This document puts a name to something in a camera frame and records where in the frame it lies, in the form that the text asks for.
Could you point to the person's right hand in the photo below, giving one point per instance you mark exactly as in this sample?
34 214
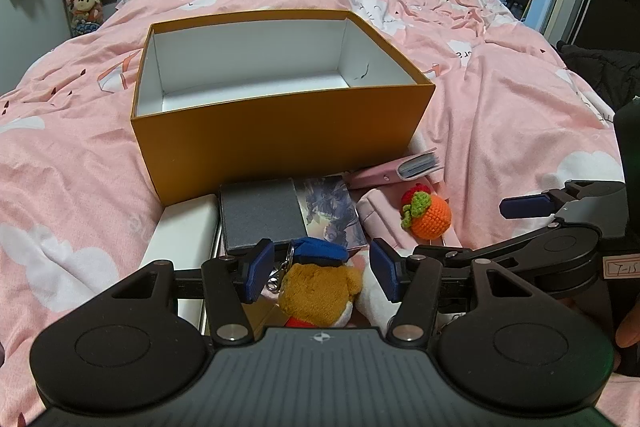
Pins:
629 329

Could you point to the white box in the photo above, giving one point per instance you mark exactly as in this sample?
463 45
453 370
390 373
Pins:
180 232

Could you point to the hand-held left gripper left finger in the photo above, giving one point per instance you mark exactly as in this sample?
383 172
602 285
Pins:
257 269

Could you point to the grey box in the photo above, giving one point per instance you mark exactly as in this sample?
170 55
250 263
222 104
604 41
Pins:
260 212

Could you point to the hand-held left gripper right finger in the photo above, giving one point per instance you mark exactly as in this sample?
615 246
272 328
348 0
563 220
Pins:
385 269

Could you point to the dark cloth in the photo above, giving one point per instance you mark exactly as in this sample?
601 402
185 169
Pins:
605 72

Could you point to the orange cardboard box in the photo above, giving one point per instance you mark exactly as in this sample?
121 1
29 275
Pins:
280 142

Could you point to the white round plush toy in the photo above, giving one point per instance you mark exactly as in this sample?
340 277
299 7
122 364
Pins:
372 302

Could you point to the printed picture card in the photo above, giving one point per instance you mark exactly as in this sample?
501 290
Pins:
330 212

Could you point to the crocheted orange fruit charm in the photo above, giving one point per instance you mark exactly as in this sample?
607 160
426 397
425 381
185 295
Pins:
432 219

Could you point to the pink card album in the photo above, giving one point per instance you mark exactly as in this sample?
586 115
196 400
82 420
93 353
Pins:
372 177

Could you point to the pink fabric pouch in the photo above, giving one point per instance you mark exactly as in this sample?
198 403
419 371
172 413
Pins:
380 217

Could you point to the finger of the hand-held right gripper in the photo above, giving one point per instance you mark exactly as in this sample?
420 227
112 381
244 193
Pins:
525 206
500 252

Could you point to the brown plush with blue hat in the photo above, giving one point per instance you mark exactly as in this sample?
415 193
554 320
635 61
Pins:
315 292

